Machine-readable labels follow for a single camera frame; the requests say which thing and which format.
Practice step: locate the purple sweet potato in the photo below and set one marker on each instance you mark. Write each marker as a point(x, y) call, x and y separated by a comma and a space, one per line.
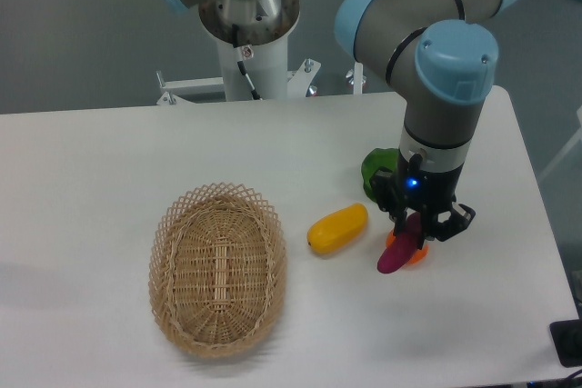
point(401, 247)

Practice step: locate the woven wicker basket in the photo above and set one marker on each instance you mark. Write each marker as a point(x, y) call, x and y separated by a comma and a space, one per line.
point(217, 271)

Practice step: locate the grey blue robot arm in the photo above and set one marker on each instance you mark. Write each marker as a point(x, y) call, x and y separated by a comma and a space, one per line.
point(434, 53)

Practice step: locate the black device at edge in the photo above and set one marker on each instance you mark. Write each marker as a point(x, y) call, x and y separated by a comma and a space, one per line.
point(566, 336)

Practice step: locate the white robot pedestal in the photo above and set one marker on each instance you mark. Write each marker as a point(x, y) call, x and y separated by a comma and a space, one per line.
point(251, 39)

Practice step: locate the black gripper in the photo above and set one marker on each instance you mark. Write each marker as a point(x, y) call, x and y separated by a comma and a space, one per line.
point(409, 187)

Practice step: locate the green toy vegetable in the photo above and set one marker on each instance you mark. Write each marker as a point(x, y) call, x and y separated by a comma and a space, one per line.
point(378, 157)

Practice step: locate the orange toy fruit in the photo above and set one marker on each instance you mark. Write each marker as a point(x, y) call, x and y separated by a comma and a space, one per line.
point(419, 255)

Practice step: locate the yellow toy mango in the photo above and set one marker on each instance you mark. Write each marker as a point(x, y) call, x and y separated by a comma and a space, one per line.
point(334, 231)

